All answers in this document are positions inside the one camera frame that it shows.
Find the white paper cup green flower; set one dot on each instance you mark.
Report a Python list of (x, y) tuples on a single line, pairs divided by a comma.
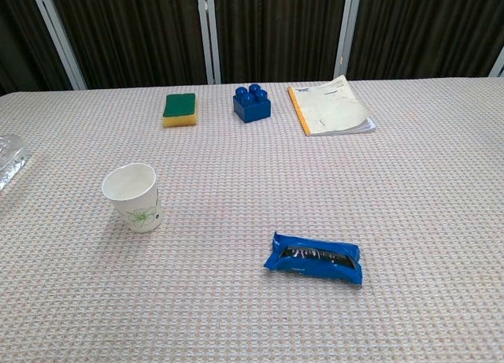
[(134, 205)]

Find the checkered pink tablecloth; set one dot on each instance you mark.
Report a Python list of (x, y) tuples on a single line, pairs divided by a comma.
[(252, 229)]

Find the blue toy building block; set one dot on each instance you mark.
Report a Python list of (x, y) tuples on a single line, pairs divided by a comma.
[(252, 106)]

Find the yellow sponge green scouring pad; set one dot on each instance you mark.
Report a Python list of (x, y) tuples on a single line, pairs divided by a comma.
[(180, 110)]

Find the cream notebook yellow spine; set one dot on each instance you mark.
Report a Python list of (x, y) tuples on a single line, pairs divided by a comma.
[(330, 107)]

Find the blue snack packet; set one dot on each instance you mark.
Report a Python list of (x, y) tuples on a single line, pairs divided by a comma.
[(315, 263)]

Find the clear plastic bag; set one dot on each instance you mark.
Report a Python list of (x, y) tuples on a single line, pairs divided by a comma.
[(10, 160)]

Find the grey partition frame post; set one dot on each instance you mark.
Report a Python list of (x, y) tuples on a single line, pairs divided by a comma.
[(346, 28), (497, 65), (59, 36), (208, 32)]

